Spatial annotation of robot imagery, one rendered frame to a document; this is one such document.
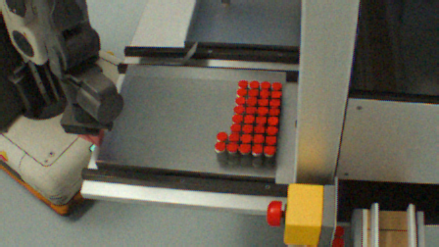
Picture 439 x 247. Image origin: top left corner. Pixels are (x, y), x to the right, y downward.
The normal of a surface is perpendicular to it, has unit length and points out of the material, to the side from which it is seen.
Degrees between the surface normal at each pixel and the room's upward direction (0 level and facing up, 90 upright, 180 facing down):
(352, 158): 90
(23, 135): 0
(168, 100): 0
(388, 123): 90
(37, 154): 0
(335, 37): 90
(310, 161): 90
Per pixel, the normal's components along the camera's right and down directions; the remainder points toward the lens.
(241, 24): -0.07, -0.63
